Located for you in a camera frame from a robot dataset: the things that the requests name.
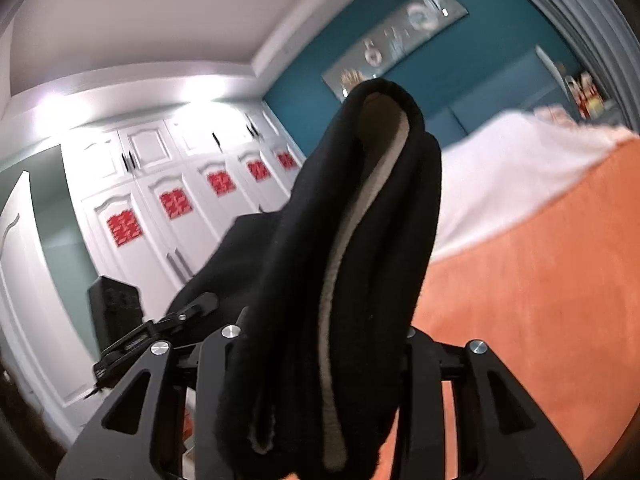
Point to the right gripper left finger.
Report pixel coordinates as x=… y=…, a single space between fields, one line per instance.
x=137 y=432

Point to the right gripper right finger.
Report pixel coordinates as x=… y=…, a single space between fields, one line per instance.
x=501 y=432

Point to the black pants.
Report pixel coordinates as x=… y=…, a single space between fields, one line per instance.
x=325 y=289

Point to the black speaker box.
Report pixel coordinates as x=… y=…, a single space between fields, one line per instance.
x=115 y=310

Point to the white door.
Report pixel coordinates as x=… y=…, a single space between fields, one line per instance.
x=51 y=357

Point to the white wardrobe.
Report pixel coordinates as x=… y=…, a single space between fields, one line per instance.
x=154 y=195

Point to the orange bed blanket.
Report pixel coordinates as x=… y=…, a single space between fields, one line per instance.
x=557 y=299

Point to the white bed sheet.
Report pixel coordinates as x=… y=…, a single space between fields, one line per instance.
x=510 y=167

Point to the items on far nightstand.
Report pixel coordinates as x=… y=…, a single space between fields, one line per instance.
x=586 y=95

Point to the blue headboard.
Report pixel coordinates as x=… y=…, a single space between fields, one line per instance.
x=532 y=81

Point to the grey blue curtain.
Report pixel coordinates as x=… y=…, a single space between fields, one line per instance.
x=604 y=41

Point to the wall picture frame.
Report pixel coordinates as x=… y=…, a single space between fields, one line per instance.
x=381 y=48

